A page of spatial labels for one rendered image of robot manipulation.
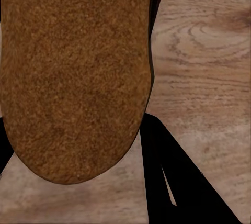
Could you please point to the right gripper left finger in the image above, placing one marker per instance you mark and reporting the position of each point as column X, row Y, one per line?
column 6, row 150

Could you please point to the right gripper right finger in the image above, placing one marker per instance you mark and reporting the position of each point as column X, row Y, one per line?
column 197, row 201

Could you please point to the sandal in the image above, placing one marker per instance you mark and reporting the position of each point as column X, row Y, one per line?
column 75, row 80

